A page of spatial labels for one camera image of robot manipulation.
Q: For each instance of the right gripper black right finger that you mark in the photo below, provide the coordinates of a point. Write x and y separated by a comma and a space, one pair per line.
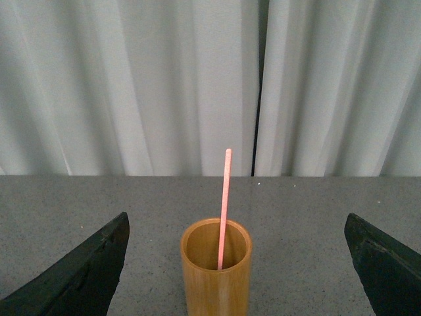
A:
388, 270

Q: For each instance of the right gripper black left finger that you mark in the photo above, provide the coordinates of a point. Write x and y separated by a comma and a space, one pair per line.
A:
83, 282

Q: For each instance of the pink chopstick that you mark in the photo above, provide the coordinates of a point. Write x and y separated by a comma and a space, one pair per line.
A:
224, 206

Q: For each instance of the bamboo chopstick holder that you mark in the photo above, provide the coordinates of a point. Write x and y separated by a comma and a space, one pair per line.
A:
210, 291

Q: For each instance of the white curtain right panel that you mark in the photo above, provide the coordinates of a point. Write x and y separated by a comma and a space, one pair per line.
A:
340, 93

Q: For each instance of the white curtain panel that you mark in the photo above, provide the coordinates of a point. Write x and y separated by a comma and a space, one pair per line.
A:
340, 93
128, 87

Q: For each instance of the white curtain left panel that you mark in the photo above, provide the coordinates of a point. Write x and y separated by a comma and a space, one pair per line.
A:
128, 87

